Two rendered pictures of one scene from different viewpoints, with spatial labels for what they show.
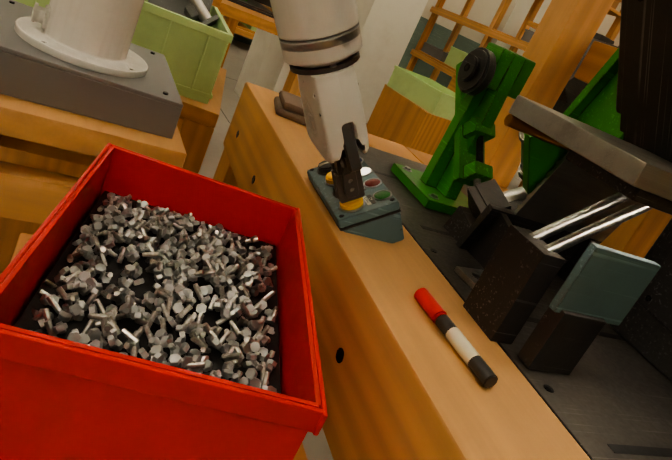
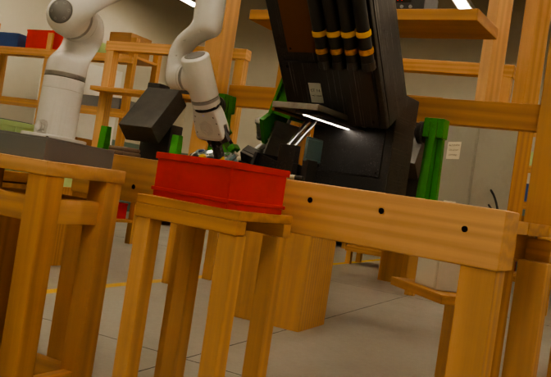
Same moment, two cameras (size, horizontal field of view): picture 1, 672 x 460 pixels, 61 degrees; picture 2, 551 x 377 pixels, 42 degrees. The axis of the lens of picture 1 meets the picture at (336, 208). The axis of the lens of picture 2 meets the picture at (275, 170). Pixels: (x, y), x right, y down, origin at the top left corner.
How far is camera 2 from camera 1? 1.67 m
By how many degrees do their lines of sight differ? 36
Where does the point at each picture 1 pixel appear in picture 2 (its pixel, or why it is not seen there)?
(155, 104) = (105, 152)
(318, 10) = (212, 89)
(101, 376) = (253, 170)
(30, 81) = (66, 152)
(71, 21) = (62, 124)
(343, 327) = not seen: hidden behind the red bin
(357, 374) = not seen: hidden behind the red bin
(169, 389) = (264, 170)
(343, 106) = (222, 119)
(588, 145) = (302, 106)
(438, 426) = (302, 183)
